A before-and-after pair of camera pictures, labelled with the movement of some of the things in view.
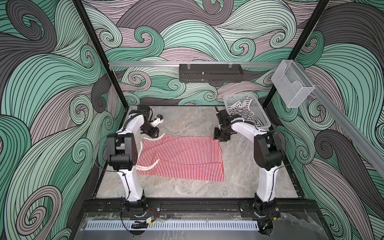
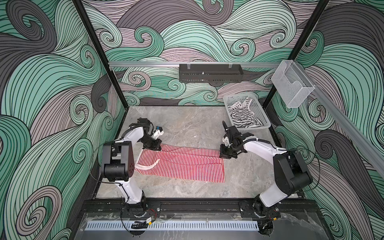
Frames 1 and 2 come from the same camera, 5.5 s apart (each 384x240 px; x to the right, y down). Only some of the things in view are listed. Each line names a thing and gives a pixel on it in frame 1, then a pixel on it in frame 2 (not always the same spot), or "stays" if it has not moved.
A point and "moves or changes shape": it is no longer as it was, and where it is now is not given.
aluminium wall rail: [194, 63] stays
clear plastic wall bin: [291, 84] stays
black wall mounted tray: [210, 73] stays
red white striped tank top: [194, 158] moves or changes shape
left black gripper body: [148, 130] to [149, 143]
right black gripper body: [221, 134] to [228, 151]
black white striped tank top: [242, 109] stays
